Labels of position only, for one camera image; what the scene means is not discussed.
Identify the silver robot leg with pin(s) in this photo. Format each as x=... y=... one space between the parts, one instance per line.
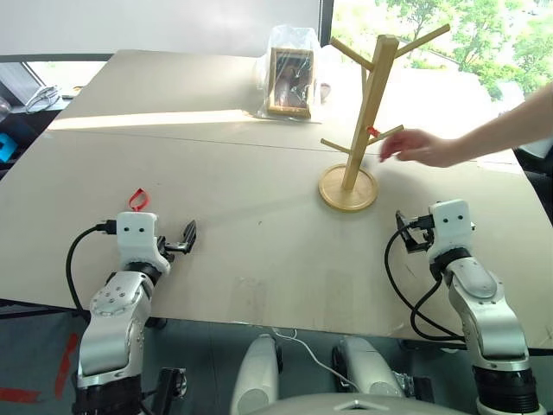
x=367 y=367
x=255 y=376

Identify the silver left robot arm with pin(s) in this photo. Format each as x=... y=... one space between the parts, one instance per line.
x=114 y=311

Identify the wooden branched hanger stand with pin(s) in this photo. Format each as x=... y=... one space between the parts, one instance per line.
x=367 y=129

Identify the silver robot right leg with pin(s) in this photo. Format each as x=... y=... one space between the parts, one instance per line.
x=367 y=367

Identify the grey robot torso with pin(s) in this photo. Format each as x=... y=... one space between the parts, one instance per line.
x=358 y=406

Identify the black chair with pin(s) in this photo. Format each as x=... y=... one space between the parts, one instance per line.
x=538 y=173

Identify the silver robot left leg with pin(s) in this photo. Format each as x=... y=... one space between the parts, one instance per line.
x=255 y=376

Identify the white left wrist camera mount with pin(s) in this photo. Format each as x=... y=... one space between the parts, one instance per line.
x=136 y=235

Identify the person's bare forearm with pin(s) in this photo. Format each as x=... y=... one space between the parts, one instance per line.
x=501 y=129

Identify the framed picture in plastic bag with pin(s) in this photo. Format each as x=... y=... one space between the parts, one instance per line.
x=263 y=73

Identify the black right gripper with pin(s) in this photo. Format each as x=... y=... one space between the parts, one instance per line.
x=417 y=240

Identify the blue box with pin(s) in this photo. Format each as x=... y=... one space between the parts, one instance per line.
x=6 y=148

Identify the small red loop item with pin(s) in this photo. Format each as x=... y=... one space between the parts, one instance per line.
x=372 y=130

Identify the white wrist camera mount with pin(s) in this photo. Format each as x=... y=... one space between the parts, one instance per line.
x=136 y=235
x=451 y=225

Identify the person's bare hand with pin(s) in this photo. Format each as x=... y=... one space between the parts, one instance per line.
x=417 y=149

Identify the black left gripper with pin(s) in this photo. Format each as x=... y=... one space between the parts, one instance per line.
x=172 y=247

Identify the black device under table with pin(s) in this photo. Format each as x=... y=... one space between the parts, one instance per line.
x=170 y=384

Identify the wooden picture frame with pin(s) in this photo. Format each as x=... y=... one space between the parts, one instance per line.
x=290 y=82

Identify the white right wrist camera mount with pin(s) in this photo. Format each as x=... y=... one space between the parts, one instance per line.
x=451 y=225

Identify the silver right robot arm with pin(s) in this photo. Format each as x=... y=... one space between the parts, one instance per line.
x=488 y=311

